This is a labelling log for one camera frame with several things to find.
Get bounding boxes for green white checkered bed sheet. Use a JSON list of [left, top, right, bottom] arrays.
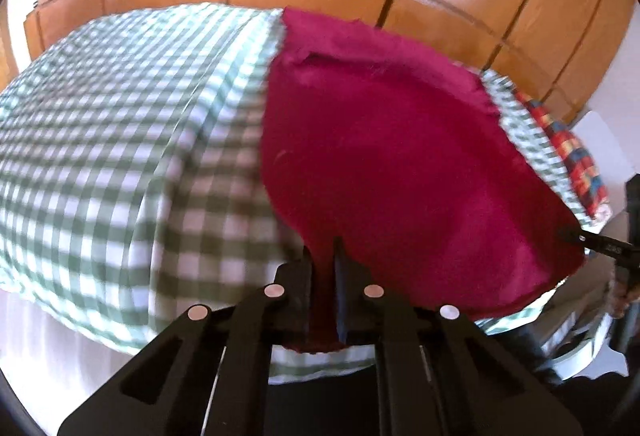
[[0, 3, 615, 386]]

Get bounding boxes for dark red pants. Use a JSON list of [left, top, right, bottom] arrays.
[[257, 7, 587, 356]]

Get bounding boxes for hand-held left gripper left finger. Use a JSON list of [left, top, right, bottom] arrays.
[[57, 246, 316, 436]]

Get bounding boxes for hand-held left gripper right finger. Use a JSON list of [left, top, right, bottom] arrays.
[[332, 237, 585, 436]]

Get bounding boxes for red blue plaid pillow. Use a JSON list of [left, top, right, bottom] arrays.
[[517, 91, 612, 218]]

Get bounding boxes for person's right hand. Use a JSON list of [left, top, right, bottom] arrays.
[[607, 266, 640, 319]]

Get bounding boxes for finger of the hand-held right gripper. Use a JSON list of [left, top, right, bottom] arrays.
[[557, 226, 640, 263]]

